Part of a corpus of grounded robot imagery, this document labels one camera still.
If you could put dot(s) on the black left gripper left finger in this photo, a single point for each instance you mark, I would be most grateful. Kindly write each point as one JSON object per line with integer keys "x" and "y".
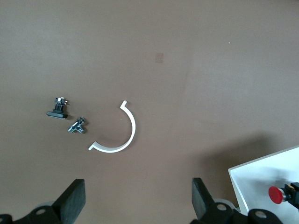
{"x": 70, "y": 200}

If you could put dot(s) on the black flat-head switch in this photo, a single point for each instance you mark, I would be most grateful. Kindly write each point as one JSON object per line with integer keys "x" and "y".
{"x": 57, "y": 114}

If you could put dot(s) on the small metal fitting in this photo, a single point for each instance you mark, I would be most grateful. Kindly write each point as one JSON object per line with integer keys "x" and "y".
{"x": 77, "y": 126}

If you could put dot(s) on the white cabinet drawer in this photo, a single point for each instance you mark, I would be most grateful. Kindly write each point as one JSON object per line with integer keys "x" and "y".
{"x": 257, "y": 177}

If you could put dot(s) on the red mushroom push button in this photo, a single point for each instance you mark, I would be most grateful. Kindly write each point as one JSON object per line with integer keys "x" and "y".
{"x": 275, "y": 194}

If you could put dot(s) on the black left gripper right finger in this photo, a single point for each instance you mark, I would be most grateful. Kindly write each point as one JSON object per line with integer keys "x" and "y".
{"x": 203, "y": 203}

